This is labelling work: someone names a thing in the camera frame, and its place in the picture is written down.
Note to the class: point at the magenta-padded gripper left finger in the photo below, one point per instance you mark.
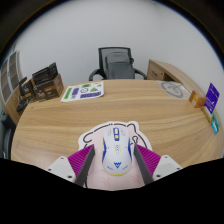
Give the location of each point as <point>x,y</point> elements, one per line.
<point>62,165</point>

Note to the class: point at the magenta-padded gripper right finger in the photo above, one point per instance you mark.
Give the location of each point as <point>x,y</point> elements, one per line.
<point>165,165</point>

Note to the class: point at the white blue yellow computer mouse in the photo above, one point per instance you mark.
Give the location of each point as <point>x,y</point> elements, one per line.
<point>116,151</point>

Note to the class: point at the small teal pack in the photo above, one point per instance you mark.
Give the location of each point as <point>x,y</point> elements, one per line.
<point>215,125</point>

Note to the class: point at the small orange box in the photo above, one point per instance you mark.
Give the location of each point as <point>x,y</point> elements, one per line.
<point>196,99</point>

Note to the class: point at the round white mat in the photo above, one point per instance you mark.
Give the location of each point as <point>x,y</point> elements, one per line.
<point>172,89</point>

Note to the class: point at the white sticker sheet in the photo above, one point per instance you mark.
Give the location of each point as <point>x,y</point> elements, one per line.
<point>82,91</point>

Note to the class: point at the purple card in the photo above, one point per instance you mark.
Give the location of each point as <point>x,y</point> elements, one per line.
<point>212,97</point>

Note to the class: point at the tall brown cardboard box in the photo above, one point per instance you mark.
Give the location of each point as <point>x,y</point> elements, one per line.
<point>25,90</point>

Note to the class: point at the wooden side cabinet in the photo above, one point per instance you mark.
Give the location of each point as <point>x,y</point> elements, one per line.
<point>160,70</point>

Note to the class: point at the grey backpack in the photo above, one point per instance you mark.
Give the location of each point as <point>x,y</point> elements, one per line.
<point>119,66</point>

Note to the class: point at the black mesh office chair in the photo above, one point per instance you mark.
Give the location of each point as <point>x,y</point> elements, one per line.
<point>101,55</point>

